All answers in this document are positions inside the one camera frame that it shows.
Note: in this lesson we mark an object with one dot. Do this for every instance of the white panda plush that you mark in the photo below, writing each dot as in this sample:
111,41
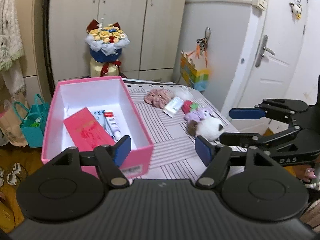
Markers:
210,128

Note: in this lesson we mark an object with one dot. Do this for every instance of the teal tote bag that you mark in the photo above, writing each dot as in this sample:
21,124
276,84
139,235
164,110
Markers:
34,123

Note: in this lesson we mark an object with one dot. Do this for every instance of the blue wet wipes pack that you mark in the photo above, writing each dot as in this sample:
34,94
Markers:
99,116

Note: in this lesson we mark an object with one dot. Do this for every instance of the colourful paper gift bag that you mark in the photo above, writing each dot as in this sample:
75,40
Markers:
195,68

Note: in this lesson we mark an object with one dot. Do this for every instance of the small white blue box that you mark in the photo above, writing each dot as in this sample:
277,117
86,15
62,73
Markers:
173,106

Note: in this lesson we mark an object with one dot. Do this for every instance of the duck plush hanging on door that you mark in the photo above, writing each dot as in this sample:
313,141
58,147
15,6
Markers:
296,10

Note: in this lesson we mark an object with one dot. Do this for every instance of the person's hand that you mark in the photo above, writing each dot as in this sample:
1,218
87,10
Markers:
308,175

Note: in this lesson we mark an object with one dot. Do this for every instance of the striped white tablecloth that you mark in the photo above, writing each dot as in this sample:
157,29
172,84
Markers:
174,155

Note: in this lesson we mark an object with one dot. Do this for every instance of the red envelope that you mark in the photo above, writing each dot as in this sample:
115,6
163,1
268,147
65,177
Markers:
86,132

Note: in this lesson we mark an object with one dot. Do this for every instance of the cream gift box red ribbon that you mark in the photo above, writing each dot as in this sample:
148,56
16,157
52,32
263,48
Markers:
98,69

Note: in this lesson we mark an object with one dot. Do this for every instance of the white door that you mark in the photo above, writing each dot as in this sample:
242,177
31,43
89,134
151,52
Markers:
285,37

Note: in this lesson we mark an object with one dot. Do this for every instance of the beige wardrobe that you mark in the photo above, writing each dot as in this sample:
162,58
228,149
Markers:
142,34

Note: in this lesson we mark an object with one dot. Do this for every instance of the pink floral scrunchie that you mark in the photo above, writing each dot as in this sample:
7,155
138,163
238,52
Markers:
158,98

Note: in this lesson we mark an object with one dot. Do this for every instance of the cream knitted cardigan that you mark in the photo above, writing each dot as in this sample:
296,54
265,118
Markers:
11,48

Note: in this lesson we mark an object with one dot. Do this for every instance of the silver door handle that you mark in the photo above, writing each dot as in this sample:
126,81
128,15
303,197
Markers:
262,49

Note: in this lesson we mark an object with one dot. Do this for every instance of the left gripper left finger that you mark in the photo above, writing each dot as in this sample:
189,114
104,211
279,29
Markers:
107,160

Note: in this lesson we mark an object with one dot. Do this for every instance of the purple cream tube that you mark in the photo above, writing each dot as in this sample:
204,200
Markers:
113,125

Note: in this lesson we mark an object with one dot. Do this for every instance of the black keys on hook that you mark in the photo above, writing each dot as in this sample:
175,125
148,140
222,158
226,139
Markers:
202,43

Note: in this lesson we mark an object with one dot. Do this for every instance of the wall switch box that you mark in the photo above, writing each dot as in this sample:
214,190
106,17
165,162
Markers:
260,4

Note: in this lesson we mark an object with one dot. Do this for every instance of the purple plush toy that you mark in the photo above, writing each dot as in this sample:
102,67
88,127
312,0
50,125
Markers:
198,115

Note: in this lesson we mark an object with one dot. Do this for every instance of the black clothes rack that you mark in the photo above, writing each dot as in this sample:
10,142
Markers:
46,46

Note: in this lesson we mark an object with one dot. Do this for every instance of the brown paper bag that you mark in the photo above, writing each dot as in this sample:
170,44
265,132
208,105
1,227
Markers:
10,125

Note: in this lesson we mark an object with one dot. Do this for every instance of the flower bouquet blue wrap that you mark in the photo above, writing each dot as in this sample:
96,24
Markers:
105,43

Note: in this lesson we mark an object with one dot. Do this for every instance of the red strawberry plush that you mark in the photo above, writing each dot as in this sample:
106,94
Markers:
189,106

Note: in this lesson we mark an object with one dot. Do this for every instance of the pink cardboard box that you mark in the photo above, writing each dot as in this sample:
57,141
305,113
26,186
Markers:
101,106

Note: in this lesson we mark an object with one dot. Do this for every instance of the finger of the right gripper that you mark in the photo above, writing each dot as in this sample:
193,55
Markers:
246,113
235,138

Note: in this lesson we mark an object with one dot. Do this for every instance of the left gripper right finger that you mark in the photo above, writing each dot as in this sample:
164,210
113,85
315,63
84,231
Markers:
218,160

